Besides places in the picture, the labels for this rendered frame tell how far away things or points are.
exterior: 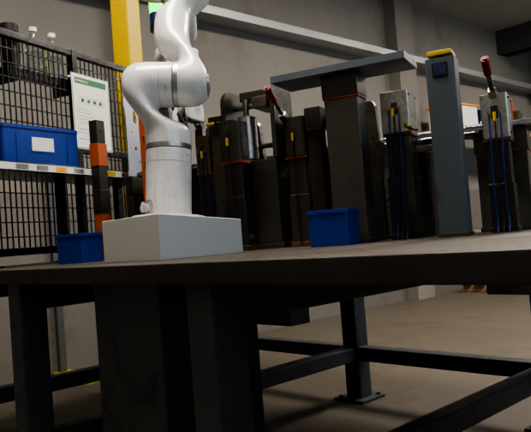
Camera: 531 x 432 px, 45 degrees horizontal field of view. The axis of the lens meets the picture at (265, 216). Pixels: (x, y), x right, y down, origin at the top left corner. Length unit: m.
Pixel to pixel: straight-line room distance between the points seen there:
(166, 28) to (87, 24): 2.71
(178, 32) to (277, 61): 3.77
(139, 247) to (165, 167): 0.22
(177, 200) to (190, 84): 0.30
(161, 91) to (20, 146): 0.68
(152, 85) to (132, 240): 0.41
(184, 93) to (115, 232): 0.40
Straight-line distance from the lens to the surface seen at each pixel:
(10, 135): 2.23
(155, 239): 1.52
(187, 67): 1.73
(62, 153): 2.34
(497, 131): 1.79
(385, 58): 1.68
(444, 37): 7.89
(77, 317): 4.21
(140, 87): 1.72
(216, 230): 1.61
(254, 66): 5.37
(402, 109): 1.84
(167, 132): 1.68
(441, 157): 1.64
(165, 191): 1.65
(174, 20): 1.87
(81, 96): 2.77
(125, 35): 3.19
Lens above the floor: 0.73
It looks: 2 degrees up
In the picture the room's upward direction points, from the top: 4 degrees counter-clockwise
